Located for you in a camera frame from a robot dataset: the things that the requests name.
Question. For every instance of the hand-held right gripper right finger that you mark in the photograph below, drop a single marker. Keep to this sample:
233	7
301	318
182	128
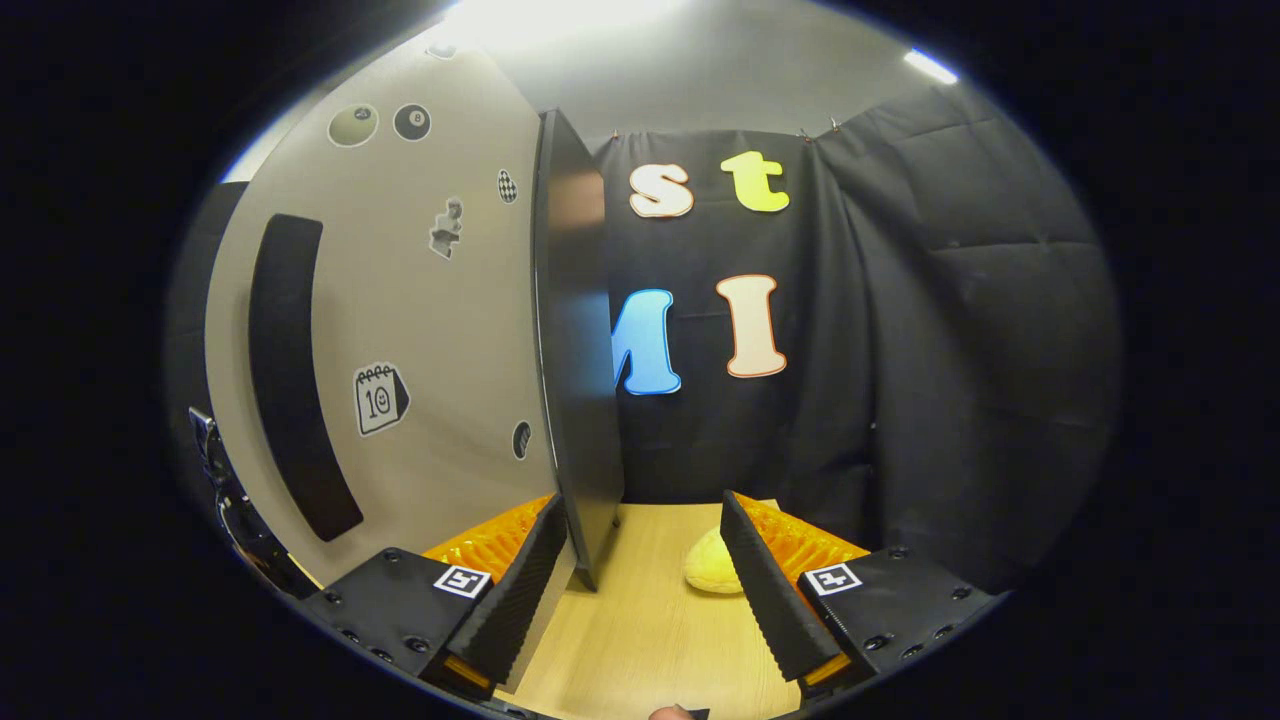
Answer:
770	600

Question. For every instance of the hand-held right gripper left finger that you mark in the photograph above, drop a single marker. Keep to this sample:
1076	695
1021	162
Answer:
520	600

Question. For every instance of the beige cabinet door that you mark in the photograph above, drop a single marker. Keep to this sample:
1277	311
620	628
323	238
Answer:
440	330

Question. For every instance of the dark grey cabinet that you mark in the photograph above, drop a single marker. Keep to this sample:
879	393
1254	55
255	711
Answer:
580	400

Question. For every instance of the yellow toy bread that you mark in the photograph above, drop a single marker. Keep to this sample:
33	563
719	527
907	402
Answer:
712	570

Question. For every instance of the black backdrop cloth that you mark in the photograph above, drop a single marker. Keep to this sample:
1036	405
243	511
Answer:
950	350

